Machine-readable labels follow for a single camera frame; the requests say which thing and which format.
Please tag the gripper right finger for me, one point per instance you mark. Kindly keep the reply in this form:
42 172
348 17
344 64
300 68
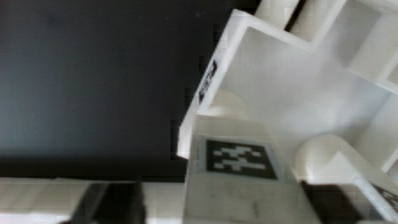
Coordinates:
341 203

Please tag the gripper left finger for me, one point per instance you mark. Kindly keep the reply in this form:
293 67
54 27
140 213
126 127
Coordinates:
111 204

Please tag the white chair seat piece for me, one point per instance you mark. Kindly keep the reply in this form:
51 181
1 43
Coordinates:
307 62

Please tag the white chair leg with marker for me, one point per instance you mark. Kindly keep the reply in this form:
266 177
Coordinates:
330 165

